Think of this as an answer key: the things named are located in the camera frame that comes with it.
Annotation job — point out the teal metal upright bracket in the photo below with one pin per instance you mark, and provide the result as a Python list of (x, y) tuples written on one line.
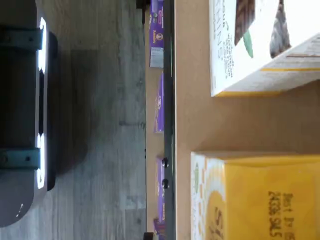
[(22, 38), (21, 158)]

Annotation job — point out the purple Annie's box white side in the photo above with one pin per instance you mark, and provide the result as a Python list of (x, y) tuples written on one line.
[(157, 32)]

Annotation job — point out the white box with yellow label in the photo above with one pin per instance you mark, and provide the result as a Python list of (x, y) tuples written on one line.
[(230, 50)]

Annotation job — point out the black metal shelf edge beam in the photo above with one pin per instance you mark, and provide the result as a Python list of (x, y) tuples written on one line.
[(169, 100)]

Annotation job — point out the dark grey mobile robot base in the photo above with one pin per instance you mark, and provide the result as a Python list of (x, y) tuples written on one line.
[(17, 100)]

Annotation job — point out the wooden shelf board with snack boxes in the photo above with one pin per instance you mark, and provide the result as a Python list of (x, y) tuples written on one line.
[(195, 120)]

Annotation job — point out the silver shelf bolt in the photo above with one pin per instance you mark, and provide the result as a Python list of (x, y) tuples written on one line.
[(165, 184), (165, 162)]

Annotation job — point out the yellow snack box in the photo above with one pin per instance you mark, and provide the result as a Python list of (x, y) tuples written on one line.
[(262, 200)]

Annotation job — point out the purple Annie's hidden veggies box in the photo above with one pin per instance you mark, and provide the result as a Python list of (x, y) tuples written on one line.
[(160, 200)]

